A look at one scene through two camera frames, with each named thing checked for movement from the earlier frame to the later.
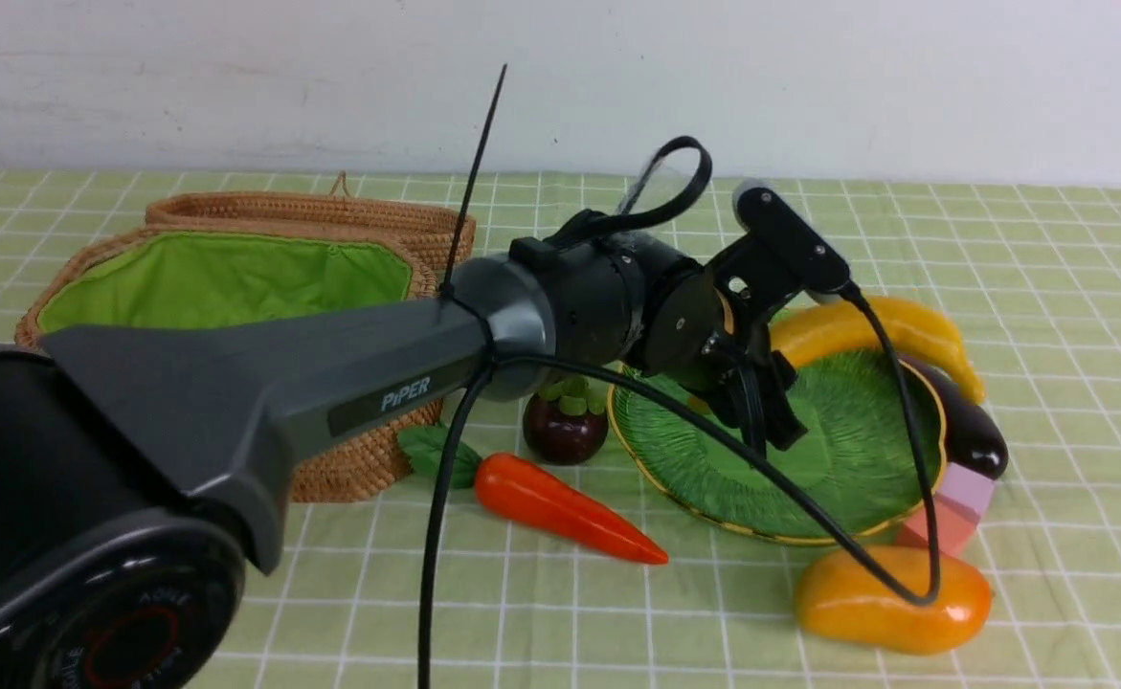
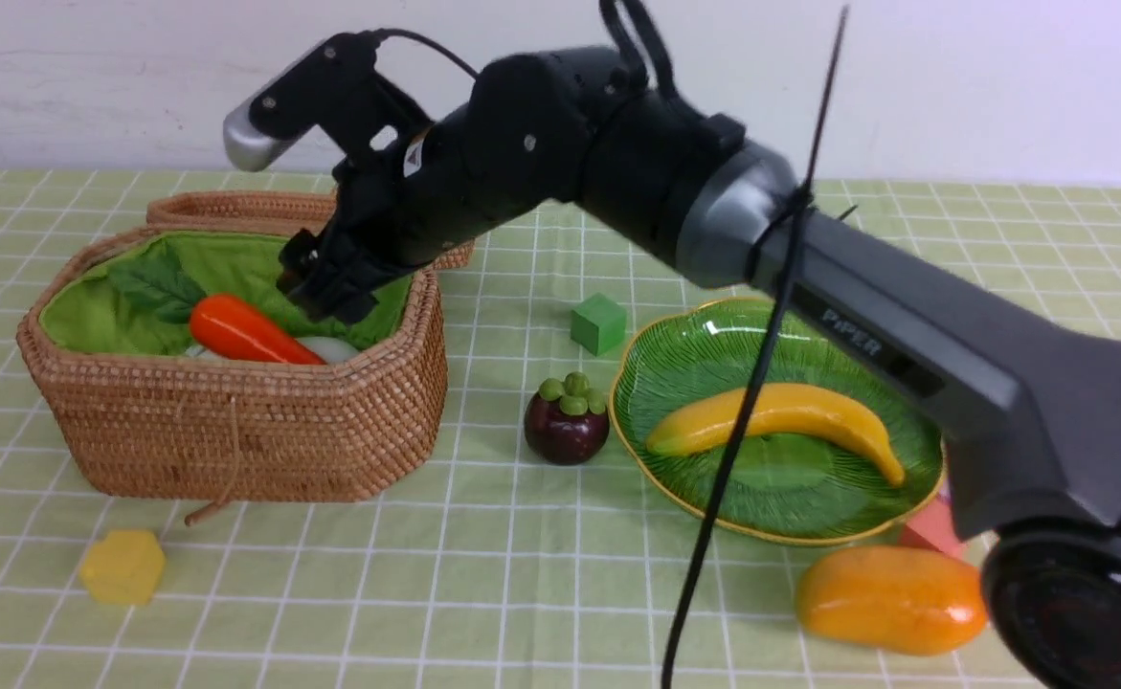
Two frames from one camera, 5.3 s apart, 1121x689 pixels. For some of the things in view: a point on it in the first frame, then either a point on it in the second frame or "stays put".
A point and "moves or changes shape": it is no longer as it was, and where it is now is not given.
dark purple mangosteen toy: x=566 y=422 stays put
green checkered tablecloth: x=1058 y=294 stays put
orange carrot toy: x=526 y=499 moves or changes shape
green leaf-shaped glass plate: x=852 y=455 stays put
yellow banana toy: x=914 y=333 moves or changes shape
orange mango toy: x=838 y=598 stays put
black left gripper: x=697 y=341 → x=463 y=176
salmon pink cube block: x=955 y=524 stays put
